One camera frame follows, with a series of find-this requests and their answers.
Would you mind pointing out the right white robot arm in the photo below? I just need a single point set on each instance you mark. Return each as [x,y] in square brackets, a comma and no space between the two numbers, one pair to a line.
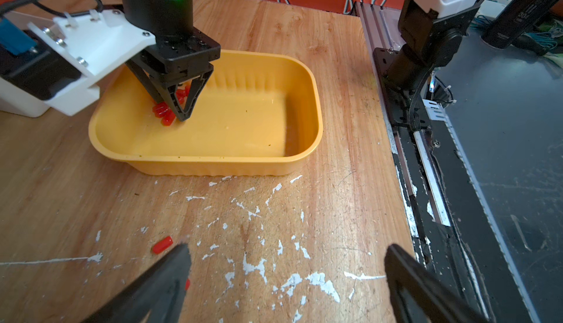
[432,31]

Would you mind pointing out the red screw protection sleeve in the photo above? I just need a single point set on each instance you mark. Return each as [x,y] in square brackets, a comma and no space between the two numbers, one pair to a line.
[164,112]

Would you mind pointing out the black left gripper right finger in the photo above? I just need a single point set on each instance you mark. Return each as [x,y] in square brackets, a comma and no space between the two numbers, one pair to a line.
[416,296]

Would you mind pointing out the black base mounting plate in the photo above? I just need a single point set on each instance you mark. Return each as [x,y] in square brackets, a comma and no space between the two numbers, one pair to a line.
[482,180]

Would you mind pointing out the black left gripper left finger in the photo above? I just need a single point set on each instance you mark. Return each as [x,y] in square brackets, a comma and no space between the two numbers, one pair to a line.
[155,296]

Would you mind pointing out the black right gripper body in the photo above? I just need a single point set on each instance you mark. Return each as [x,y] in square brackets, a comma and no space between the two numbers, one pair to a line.
[181,51]

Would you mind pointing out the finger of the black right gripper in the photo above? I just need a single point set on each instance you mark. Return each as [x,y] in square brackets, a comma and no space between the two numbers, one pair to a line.
[159,93]
[197,85]

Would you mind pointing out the yellow plastic storage box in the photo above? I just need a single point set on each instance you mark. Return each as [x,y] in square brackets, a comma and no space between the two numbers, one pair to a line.
[258,115]

